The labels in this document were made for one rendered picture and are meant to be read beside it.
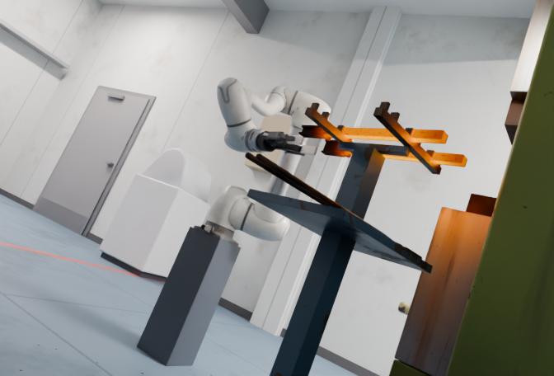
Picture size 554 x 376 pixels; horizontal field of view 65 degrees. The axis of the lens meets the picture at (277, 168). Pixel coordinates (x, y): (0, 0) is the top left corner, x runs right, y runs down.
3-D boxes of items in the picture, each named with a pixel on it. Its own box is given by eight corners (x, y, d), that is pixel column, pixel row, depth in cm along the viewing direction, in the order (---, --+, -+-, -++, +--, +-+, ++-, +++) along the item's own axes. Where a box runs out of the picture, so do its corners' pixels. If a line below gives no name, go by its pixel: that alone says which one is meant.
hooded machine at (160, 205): (178, 286, 468) (227, 172, 497) (136, 276, 414) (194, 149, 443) (136, 265, 504) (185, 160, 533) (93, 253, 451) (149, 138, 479)
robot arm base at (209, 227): (187, 225, 210) (192, 214, 211) (212, 236, 228) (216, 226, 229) (215, 236, 200) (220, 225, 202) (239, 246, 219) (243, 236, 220)
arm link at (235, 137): (248, 158, 164) (237, 126, 159) (223, 155, 175) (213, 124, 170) (268, 147, 170) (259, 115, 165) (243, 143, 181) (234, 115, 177)
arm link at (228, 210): (208, 222, 226) (224, 184, 230) (240, 235, 224) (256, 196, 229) (203, 218, 210) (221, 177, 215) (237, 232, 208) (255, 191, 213)
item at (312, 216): (246, 195, 104) (249, 188, 105) (337, 245, 130) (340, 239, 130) (343, 219, 82) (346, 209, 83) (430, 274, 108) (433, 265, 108)
